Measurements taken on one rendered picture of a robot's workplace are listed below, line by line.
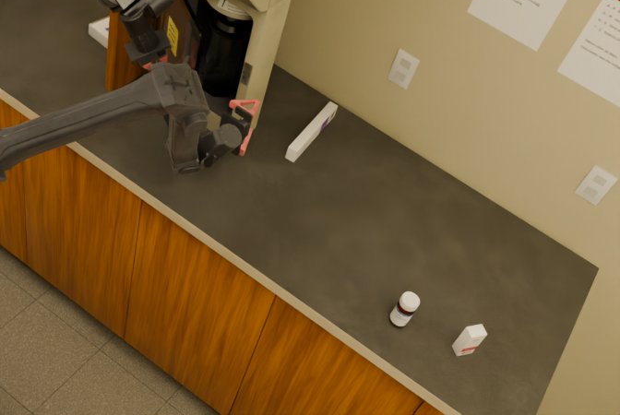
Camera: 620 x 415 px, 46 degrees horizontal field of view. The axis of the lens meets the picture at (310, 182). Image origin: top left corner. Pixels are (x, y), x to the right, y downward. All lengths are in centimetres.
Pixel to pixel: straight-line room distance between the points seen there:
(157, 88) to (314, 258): 83
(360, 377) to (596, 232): 81
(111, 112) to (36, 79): 101
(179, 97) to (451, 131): 119
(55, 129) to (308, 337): 97
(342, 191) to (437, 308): 43
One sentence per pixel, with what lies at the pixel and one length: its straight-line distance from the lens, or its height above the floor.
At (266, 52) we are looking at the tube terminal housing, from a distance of 193.
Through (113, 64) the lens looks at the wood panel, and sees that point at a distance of 213.
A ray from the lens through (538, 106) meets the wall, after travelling 210.
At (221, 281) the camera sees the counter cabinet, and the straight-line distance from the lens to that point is 203.
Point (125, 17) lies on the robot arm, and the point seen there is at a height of 137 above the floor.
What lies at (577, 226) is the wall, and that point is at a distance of 227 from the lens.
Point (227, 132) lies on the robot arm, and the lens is 163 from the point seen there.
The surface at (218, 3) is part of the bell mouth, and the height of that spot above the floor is 133.
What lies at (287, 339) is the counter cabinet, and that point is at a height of 71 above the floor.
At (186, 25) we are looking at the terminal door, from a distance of 180.
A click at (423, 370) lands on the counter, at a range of 183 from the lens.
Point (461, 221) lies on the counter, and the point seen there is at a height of 94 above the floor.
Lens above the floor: 242
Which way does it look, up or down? 46 degrees down
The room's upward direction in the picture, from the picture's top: 21 degrees clockwise
